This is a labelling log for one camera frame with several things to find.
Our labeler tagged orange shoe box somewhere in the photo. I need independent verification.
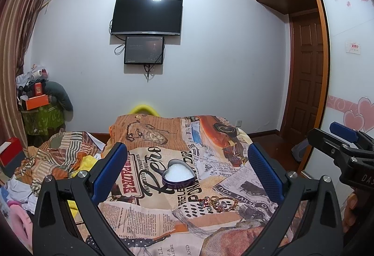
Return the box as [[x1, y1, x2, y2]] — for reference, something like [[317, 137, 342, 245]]
[[25, 95, 50, 110]]

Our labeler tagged yellow plastic chair back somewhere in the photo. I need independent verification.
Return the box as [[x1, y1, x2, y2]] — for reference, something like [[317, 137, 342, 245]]
[[129, 104, 160, 117]]

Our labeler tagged newspaper print bed blanket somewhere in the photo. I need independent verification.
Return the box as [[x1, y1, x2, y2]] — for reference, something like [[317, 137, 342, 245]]
[[79, 114, 311, 256]]

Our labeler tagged brown wooden door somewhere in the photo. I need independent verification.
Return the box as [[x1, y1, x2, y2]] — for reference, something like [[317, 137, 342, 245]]
[[282, 12, 323, 145]]

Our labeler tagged heart-shaped tin jewelry box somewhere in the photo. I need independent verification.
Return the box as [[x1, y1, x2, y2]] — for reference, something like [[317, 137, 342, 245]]
[[162, 159, 197, 189]]

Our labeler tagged yellow cloth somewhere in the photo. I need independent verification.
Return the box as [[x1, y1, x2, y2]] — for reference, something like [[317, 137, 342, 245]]
[[68, 155, 98, 217]]

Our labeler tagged pink cloth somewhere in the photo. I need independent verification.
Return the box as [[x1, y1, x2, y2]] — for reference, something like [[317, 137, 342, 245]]
[[8, 201, 33, 252]]

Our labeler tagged green patterned storage box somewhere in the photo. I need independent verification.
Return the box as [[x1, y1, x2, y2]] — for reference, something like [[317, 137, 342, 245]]
[[21, 103, 65, 136]]

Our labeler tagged right human hand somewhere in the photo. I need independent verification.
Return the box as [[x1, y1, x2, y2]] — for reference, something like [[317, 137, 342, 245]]
[[342, 192, 358, 233]]

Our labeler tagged large black wall television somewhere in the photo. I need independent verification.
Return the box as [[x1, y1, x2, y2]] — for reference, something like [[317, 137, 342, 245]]
[[111, 0, 183, 36]]

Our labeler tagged striped patchwork blanket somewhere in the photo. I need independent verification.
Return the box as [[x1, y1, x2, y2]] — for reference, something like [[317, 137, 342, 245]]
[[14, 131, 105, 187]]

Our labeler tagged red box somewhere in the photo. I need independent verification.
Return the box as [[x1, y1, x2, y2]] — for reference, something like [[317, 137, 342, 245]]
[[0, 137, 25, 178]]

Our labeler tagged striped brown curtain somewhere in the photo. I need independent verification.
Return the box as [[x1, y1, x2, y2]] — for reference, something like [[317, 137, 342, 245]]
[[1, 0, 44, 146]]

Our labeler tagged small black wall monitor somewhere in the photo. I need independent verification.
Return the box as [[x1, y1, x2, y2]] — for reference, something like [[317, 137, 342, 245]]
[[124, 36, 164, 65]]

